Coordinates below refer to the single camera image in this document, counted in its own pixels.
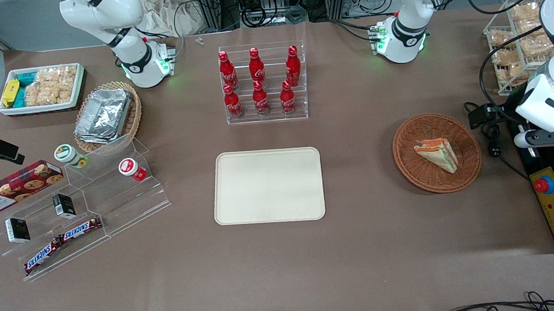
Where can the fried snack bag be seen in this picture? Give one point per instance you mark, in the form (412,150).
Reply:
(537,46)
(525,11)
(501,39)
(512,74)
(505,57)
(531,27)

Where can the aluminium foil tray stack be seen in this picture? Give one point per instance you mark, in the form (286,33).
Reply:
(104,115)

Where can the clear acrylic step shelf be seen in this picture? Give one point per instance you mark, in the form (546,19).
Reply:
(116,204)

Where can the yellow snack packet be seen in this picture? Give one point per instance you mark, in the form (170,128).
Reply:
(10,92)

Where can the red emergency stop button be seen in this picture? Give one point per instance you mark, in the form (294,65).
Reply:
(544,185)

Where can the brown Snickers bar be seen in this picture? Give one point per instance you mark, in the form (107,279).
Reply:
(43,257)
(80,228)

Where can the red tartan cookie box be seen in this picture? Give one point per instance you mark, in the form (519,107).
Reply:
(14,188)

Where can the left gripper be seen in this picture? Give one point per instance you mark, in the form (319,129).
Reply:
(514,99)

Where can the clear acrylic bottle rack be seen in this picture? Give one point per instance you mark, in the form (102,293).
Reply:
(270,118)

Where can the teal snack packet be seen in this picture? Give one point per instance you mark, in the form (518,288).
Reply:
(20,97)
(26,78)

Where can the red lid yogurt cup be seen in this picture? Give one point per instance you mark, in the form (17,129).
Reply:
(130,168)

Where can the beige plastic tray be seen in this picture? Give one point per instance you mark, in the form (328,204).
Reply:
(268,186)

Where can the small black carton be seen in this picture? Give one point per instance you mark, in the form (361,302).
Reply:
(18,230)
(63,205)

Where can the red cola bottle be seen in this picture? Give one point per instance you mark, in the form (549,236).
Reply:
(293,68)
(233,104)
(227,72)
(256,68)
(260,101)
(287,99)

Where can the triangular sandwich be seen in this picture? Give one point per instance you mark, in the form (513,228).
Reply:
(438,155)

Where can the small clear plastic clip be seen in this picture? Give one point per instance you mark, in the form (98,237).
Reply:
(199,41)

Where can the beige crumpled cloth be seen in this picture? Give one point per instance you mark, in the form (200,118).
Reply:
(167,15)

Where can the white rectangular snack bin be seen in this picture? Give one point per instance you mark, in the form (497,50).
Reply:
(5,110)

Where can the light oval wicker basket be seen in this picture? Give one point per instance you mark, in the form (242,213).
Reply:
(135,116)

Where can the brown round wicker basket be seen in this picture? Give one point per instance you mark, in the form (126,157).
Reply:
(417,171)

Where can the green lid yogurt cup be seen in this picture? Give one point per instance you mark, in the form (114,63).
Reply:
(67,155)

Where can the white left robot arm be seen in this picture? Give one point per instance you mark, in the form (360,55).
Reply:
(410,12)

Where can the clear rice cracker bag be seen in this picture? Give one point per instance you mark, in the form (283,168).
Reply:
(32,93)
(56,94)
(58,75)

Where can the black machine housing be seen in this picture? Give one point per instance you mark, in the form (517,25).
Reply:
(544,158)

